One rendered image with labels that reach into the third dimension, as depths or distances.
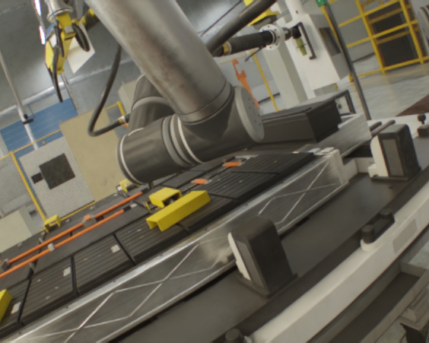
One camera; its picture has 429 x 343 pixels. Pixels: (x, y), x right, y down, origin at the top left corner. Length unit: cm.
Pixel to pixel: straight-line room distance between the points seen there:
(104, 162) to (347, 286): 501
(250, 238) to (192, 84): 27
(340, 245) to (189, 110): 41
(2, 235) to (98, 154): 199
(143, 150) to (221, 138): 15
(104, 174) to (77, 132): 81
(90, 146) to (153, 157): 487
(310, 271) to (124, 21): 54
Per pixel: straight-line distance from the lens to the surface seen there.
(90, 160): 544
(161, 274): 70
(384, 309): 127
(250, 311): 62
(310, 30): 375
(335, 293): 67
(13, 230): 537
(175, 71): 47
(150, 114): 65
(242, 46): 94
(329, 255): 69
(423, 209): 88
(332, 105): 113
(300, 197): 84
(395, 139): 88
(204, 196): 86
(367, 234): 73
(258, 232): 58
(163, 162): 59
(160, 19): 45
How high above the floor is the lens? 124
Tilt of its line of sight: 12 degrees down
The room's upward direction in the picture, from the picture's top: 24 degrees counter-clockwise
